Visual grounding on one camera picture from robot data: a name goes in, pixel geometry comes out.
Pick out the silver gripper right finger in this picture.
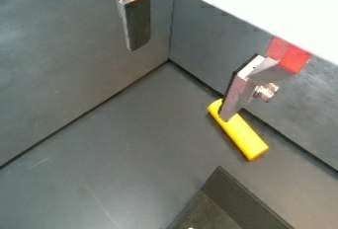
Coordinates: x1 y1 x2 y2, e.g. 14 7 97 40
217 36 312 122

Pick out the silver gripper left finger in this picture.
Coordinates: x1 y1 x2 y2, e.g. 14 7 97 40
116 0 150 51

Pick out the yellow oval peg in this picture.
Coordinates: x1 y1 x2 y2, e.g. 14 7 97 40
206 99 269 161

